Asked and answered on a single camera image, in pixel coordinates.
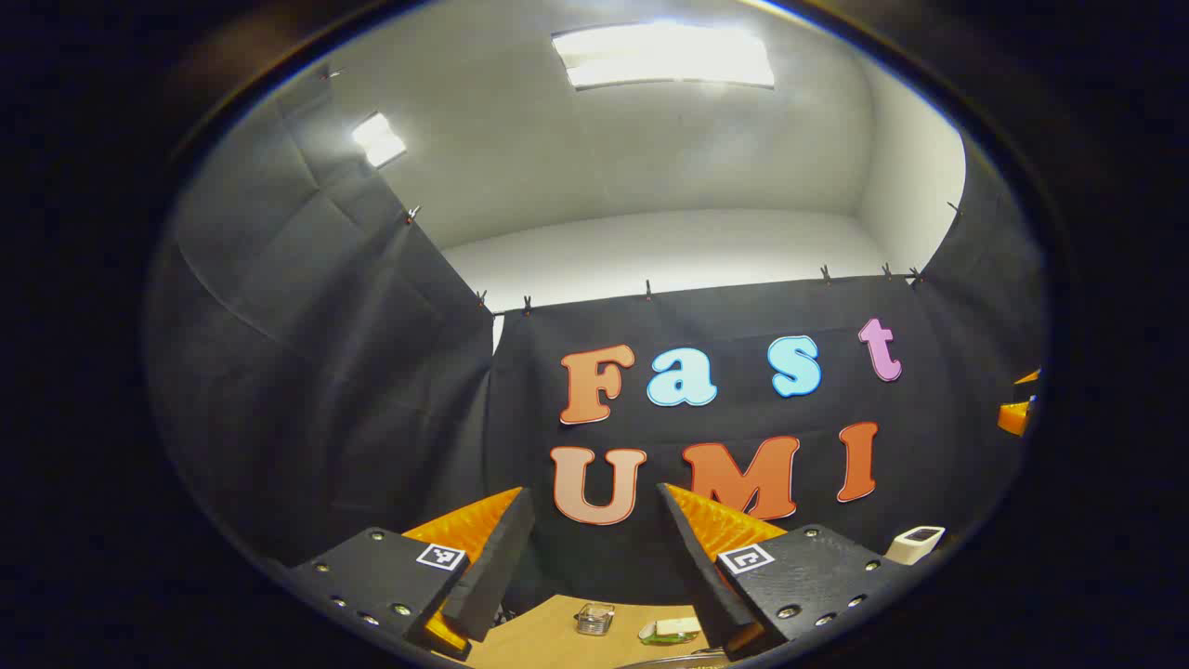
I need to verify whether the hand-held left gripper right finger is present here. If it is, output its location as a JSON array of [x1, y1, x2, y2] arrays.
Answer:
[[656, 482, 921, 662]]

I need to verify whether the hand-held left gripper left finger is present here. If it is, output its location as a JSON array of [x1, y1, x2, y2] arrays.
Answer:
[[283, 486, 537, 662]]

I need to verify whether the lettuce sandwich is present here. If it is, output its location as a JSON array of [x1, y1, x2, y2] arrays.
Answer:
[[638, 617, 702, 646]]

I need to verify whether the white toaster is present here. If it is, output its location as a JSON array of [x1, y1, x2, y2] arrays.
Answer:
[[882, 525, 947, 566]]

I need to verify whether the small ceiling light panel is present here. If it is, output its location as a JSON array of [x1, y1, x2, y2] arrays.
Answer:
[[351, 112, 408, 169]]

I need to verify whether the large ceiling light panel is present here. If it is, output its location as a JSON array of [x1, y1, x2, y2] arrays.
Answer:
[[551, 20, 777, 91]]

